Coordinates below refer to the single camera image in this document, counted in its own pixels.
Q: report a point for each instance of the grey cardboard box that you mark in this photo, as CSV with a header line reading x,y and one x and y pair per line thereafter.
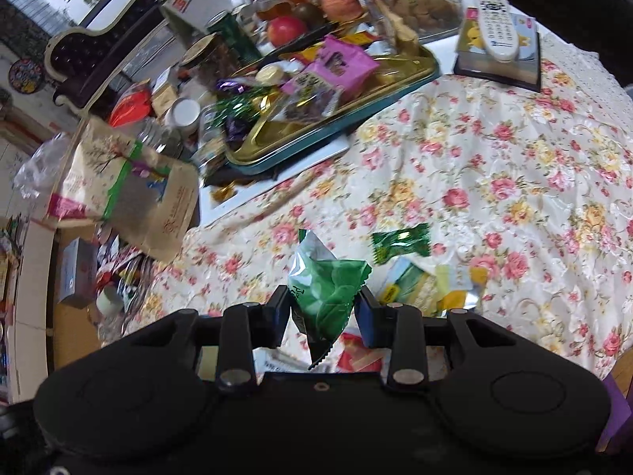
x,y
74,267

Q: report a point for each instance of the round patterned plate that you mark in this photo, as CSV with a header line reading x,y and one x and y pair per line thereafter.
x,y
24,74

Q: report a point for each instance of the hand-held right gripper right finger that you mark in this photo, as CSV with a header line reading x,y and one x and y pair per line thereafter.
x,y
367,317

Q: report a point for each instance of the clear packet of dark nuts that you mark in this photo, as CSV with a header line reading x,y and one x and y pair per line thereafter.
x,y
306,109

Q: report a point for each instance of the illustrated book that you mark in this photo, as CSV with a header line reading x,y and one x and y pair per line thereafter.
x,y
519,67

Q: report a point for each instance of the dark sofa with cream frame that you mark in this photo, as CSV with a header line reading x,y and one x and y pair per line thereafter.
x,y
99,49

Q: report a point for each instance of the black packet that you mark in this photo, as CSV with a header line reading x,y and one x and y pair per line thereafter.
x,y
222,173

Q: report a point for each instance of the gold wrapped candy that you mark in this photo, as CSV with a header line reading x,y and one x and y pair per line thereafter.
x,y
226,193

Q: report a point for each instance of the pink snack packet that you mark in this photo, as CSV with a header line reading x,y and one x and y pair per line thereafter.
x,y
336,64

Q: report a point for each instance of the gold teal snack tin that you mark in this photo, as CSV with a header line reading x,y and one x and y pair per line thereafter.
x,y
395,69

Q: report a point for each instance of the pile of snack wrappers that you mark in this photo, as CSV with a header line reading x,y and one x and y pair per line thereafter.
x,y
118,267

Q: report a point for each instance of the white remote control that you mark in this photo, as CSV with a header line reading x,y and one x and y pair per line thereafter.
x,y
497,29

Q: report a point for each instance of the clear glass dish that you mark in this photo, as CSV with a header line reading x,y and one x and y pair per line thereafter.
x,y
123,326

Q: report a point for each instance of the large glass cookie jar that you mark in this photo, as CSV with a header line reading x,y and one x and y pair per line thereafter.
x,y
430,10

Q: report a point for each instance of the dark green foil candy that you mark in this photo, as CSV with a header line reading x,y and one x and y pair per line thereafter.
x,y
400,242

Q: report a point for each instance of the pile of colourful clutter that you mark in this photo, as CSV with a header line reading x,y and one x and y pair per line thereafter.
x,y
7,282

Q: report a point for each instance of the red orange snack packet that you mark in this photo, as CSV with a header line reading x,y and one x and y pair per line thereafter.
x,y
356,356

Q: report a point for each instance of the brown nut jar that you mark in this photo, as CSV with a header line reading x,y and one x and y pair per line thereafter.
x,y
212,64

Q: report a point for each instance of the green leaf-print snack packet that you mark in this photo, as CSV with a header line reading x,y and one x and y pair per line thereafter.
x,y
321,287

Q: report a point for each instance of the kraft paper bag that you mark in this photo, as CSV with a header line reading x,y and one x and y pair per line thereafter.
x,y
158,208

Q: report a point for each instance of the clear plastic bag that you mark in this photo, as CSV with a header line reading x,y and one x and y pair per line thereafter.
x,y
39,168

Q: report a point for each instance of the white cardboard box with drawings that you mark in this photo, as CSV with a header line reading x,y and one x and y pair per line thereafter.
x,y
32,307

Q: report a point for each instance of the dark round fruit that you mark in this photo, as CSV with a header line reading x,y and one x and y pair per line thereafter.
x,y
306,14

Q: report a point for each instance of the red pink packet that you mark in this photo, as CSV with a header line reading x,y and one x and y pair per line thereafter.
x,y
67,207

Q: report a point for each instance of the small white cup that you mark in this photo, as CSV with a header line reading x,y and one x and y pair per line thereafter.
x,y
109,299

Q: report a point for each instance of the purple object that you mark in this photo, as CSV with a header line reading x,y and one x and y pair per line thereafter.
x,y
615,415

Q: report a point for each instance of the white lidded jar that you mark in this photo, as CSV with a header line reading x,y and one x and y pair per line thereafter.
x,y
183,111

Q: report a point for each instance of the small clear cookie jar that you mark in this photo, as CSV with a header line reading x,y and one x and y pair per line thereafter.
x,y
212,133

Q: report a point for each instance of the red yellow apple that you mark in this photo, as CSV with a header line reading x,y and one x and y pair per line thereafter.
x,y
339,2

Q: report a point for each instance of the dark green can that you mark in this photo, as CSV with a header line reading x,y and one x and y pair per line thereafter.
x,y
232,34

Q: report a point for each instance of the white rectangular tray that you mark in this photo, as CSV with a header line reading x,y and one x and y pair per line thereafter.
x,y
257,188

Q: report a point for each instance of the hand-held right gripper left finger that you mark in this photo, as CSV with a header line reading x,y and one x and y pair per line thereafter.
x,y
277,316

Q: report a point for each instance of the green yellow-label snack packet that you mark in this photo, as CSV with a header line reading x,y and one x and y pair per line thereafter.
x,y
410,282

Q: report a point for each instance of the small brown cardboard box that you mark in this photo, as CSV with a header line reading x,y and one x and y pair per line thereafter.
x,y
193,0

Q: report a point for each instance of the red orange plastic wrapper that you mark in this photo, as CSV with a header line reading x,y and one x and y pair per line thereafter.
x,y
128,104

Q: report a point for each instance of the pile of foil candies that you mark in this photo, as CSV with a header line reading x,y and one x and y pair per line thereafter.
x,y
237,109

